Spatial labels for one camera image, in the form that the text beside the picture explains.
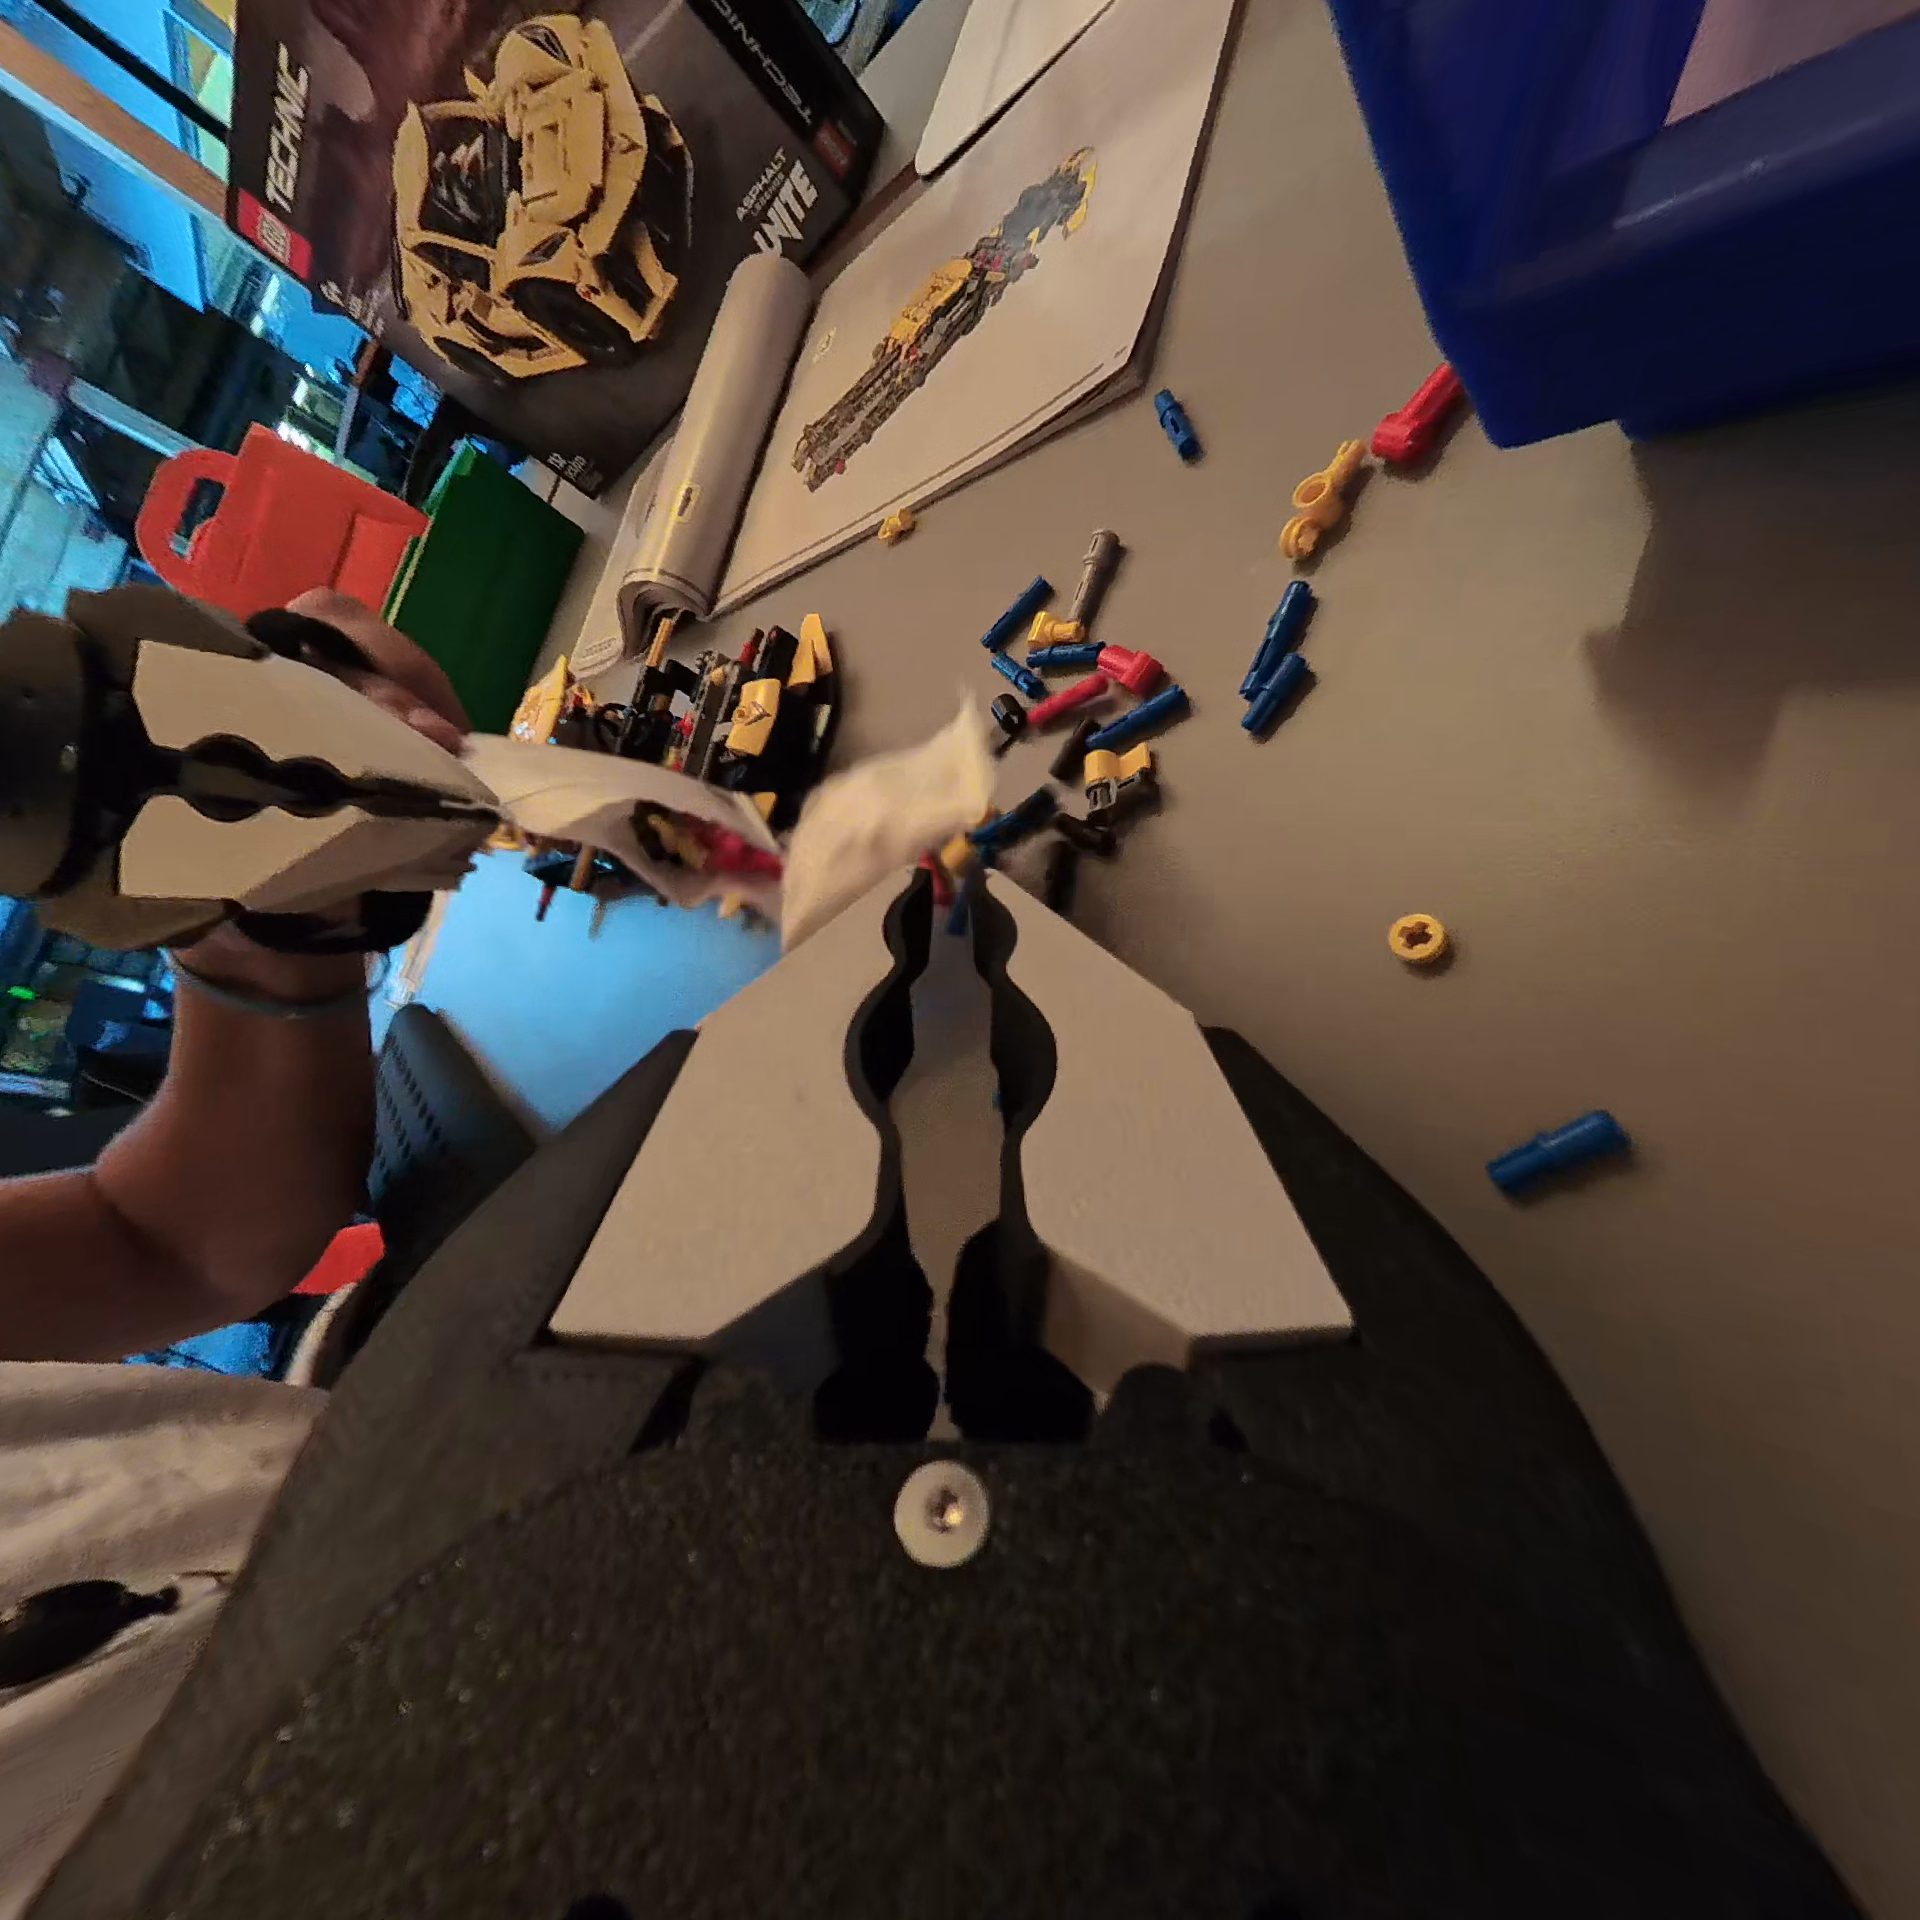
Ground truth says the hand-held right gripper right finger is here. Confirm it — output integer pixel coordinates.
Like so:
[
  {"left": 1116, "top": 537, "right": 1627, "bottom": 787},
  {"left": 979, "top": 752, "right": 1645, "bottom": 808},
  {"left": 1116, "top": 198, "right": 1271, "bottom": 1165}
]
[{"left": 943, "top": 867, "right": 1356, "bottom": 1445}]

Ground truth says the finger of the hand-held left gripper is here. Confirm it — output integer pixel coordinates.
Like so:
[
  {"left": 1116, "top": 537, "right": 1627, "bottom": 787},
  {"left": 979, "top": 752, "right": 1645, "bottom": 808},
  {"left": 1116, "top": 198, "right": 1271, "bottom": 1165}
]
[
  {"left": 129, "top": 637, "right": 503, "bottom": 819},
  {"left": 114, "top": 780, "right": 506, "bottom": 915}
]

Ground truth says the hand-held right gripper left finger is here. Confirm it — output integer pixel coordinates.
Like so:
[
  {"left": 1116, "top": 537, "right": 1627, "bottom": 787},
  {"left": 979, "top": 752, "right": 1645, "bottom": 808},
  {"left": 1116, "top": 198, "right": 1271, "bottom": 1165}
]
[{"left": 545, "top": 867, "right": 943, "bottom": 1445}]

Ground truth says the green box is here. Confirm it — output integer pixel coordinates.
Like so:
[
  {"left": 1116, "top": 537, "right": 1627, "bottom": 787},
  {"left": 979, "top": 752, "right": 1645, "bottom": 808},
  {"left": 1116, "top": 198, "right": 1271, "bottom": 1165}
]
[{"left": 381, "top": 443, "right": 586, "bottom": 737}]

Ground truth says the white printed paper bag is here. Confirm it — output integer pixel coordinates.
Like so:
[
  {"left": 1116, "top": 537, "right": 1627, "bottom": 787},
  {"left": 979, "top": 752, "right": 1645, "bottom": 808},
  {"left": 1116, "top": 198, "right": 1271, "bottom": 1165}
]
[{"left": 457, "top": 693, "right": 1003, "bottom": 950}]

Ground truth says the yellow black toy brick car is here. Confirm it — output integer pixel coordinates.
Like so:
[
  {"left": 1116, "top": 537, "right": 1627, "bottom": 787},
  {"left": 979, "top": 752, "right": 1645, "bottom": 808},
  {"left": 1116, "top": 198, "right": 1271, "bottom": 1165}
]
[{"left": 508, "top": 615, "right": 842, "bottom": 902}]

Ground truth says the instruction booklet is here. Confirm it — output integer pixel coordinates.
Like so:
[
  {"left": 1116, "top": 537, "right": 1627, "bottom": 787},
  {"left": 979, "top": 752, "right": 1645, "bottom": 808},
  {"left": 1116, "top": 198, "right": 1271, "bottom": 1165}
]
[{"left": 569, "top": 0, "right": 1247, "bottom": 684}]

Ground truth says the blue plastic bin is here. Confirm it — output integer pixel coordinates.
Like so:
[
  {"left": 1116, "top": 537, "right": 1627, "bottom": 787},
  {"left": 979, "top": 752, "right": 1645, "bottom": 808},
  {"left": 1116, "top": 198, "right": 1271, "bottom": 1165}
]
[{"left": 1327, "top": 0, "right": 1920, "bottom": 450}]

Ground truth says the person's left forearm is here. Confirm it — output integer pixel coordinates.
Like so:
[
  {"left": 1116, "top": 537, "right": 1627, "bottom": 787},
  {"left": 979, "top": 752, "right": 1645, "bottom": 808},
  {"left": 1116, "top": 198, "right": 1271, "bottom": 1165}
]
[{"left": 0, "top": 982, "right": 379, "bottom": 1365}]

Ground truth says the grey desk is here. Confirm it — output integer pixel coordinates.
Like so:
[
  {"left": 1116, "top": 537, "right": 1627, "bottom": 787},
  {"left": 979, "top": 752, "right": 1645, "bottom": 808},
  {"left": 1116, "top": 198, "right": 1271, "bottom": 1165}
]
[{"left": 405, "top": 0, "right": 1920, "bottom": 1920}]

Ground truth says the person's left hand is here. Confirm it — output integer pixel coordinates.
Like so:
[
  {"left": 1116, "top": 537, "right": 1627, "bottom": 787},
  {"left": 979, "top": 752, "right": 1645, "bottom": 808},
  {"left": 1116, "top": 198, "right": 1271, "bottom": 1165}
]
[{"left": 281, "top": 589, "right": 473, "bottom": 756}]

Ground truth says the grey wristband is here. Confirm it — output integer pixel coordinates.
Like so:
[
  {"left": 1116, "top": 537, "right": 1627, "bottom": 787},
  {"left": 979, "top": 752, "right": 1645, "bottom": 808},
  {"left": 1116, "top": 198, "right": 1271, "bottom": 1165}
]
[{"left": 164, "top": 958, "right": 377, "bottom": 1026}]

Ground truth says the red box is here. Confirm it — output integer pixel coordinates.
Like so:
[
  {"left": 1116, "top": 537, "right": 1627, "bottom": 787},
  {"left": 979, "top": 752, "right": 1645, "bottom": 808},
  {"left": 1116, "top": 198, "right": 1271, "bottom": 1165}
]
[{"left": 134, "top": 424, "right": 429, "bottom": 617}]

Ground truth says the black perforated pad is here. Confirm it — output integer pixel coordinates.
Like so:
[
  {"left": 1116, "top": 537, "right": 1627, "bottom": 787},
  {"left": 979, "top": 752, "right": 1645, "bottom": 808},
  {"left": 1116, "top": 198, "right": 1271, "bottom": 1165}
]
[{"left": 366, "top": 1006, "right": 532, "bottom": 1232}]

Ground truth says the pile of blue red pins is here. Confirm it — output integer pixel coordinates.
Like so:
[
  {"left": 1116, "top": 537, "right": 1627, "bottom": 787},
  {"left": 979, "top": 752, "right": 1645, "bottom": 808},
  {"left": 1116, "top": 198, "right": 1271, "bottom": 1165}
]
[{"left": 936, "top": 571, "right": 1321, "bottom": 932}]

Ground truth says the toy car set box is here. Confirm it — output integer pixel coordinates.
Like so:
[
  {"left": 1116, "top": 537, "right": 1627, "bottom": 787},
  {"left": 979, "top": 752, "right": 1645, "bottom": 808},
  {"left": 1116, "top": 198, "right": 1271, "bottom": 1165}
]
[{"left": 225, "top": 0, "right": 886, "bottom": 497}]

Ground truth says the person's white clothing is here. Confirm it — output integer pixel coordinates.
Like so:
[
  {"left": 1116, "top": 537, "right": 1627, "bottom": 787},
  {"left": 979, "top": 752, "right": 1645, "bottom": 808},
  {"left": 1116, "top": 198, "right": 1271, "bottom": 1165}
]
[{"left": 0, "top": 1357, "right": 331, "bottom": 1920}]

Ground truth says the yellow pin connector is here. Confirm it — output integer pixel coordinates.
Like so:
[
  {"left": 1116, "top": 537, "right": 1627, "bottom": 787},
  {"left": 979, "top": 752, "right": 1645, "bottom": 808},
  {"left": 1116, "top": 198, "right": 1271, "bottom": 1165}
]
[{"left": 1279, "top": 439, "right": 1369, "bottom": 561}]

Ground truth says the red axle connector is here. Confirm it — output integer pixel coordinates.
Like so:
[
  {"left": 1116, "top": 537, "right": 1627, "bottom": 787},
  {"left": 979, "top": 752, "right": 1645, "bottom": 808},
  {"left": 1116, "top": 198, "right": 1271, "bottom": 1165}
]
[{"left": 1371, "top": 363, "right": 1466, "bottom": 465}]

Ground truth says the white document stand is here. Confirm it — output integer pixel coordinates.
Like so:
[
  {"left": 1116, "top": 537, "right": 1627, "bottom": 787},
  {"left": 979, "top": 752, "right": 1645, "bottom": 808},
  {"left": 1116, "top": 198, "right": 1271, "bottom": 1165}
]
[{"left": 914, "top": 0, "right": 1117, "bottom": 182}]

